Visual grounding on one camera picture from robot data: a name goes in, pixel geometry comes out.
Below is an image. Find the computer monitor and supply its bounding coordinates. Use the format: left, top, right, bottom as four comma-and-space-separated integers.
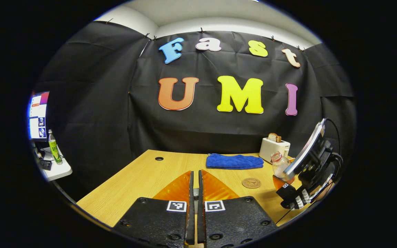
29, 91, 50, 142

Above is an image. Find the white toaster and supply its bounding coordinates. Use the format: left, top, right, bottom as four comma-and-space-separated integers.
259, 137, 291, 164

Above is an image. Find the blue towel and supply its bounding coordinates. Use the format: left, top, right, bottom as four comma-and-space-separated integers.
206, 153, 264, 170

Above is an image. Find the clear plastic water bottle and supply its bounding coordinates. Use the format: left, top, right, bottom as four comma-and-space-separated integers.
271, 152, 293, 179

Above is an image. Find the green drink bottle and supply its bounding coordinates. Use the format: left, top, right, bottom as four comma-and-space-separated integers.
48, 130, 63, 165

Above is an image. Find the white side table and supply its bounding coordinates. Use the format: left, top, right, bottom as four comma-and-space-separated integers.
35, 146, 73, 182

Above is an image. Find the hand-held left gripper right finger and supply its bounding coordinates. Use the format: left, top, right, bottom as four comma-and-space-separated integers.
198, 169, 278, 248

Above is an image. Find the black backdrop cloth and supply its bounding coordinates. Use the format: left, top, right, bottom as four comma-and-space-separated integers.
33, 21, 356, 204

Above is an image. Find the round brown coaster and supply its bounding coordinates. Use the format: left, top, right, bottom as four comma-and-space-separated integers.
242, 178, 262, 189

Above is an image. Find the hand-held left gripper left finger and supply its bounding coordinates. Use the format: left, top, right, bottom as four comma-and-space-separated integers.
112, 170, 196, 247

